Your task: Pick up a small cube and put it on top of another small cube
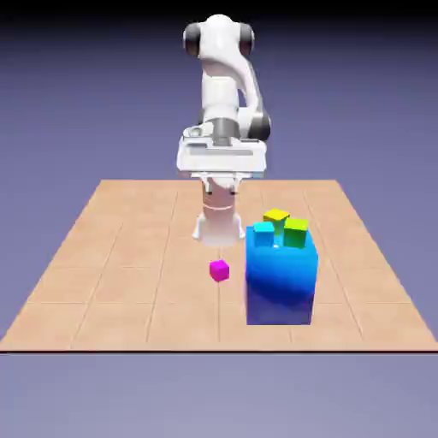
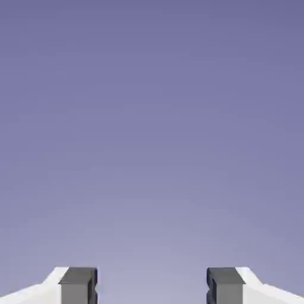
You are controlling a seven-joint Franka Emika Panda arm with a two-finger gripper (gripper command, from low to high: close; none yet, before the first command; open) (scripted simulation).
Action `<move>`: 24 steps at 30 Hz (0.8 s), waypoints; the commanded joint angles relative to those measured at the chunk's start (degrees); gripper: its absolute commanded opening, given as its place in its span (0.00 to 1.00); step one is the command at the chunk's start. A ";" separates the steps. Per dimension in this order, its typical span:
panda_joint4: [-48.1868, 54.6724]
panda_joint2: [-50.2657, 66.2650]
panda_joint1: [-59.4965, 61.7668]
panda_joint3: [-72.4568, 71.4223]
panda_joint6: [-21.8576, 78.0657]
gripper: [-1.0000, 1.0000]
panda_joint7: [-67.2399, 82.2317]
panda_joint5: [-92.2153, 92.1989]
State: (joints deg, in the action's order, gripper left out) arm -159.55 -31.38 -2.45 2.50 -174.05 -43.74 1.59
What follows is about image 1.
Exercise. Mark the small cyan cube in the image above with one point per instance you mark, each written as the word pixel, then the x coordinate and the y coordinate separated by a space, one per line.
pixel 264 234

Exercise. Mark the small yellow cube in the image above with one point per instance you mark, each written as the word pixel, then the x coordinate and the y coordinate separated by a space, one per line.
pixel 276 215

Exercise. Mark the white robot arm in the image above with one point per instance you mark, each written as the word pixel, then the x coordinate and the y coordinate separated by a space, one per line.
pixel 219 72

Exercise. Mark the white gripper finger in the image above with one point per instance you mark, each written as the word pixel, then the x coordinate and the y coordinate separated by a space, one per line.
pixel 234 184
pixel 207 184

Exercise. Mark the small green cube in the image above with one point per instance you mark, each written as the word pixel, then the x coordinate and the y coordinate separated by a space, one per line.
pixel 295 232

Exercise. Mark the small magenta cube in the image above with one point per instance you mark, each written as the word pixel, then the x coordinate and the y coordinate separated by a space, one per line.
pixel 219 270

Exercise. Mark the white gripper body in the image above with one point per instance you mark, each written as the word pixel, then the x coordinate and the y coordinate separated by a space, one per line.
pixel 219 159

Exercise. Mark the large blue box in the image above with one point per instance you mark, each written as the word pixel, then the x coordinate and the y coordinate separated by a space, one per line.
pixel 280 284

